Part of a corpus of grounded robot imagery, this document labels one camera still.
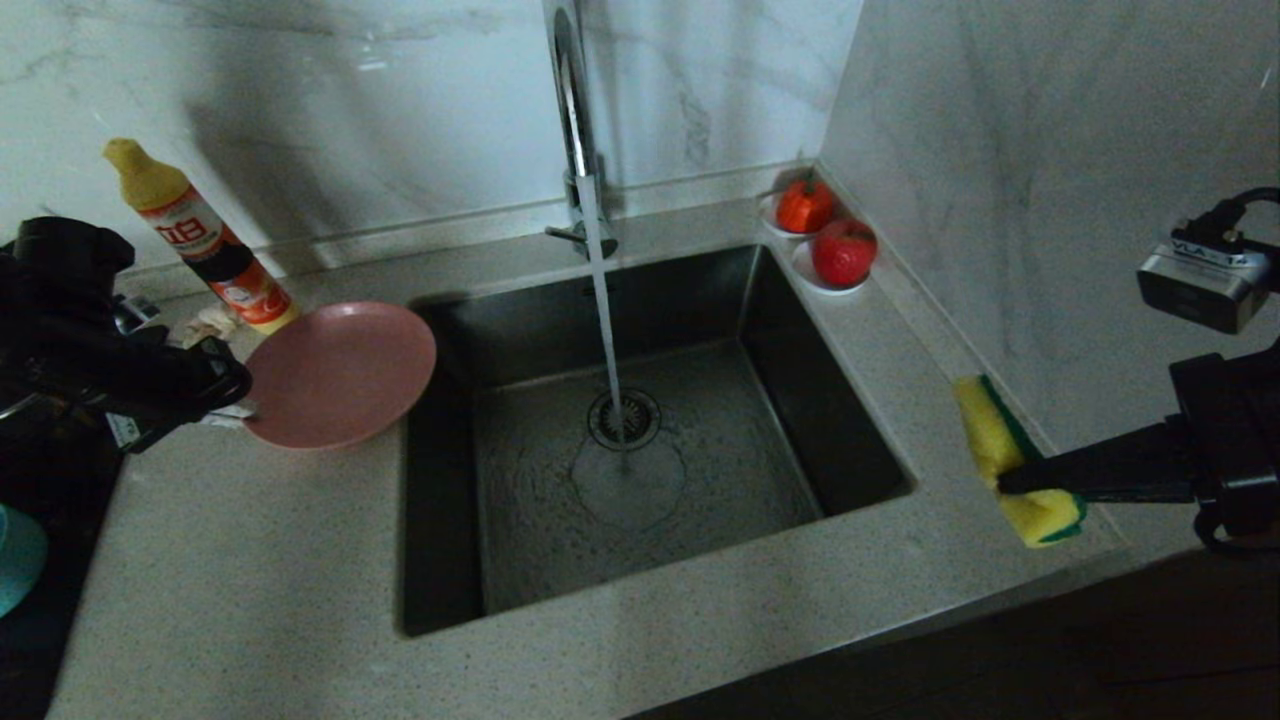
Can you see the orange detergent bottle yellow cap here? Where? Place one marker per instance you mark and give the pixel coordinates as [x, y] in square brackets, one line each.
[200, 240]

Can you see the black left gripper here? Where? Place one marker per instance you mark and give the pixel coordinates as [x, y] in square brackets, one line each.
[205, 380]

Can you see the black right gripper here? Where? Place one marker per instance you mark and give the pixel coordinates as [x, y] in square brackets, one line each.
[1230, 440]

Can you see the crumpled beige tissue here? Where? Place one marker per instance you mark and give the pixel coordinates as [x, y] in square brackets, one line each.
[210, 325]

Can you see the round metal drain strainer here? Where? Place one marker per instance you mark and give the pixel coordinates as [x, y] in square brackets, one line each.
[640, 420]

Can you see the red apple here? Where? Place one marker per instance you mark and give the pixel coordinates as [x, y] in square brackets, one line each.
[846, 252]

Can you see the green and yellow sponge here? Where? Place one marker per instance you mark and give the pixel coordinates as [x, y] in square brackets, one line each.
[985, 430]

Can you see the teal bowl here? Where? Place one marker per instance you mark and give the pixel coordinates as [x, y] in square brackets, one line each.
[15, 560]

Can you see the chrome faucet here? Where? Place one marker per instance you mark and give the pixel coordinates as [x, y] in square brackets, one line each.
[577, 120]

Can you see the orange-red tomato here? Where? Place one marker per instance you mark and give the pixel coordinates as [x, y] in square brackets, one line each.
[806, 205]

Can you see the stainless steel sink basin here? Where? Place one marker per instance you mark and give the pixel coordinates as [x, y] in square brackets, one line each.
[700, 520]

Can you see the pink plate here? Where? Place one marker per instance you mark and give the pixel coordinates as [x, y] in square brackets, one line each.
[340, 375]

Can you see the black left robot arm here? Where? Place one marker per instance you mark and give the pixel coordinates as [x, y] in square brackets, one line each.
[60, 330]

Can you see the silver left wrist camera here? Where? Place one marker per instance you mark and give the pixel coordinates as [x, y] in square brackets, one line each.
[132, 313]

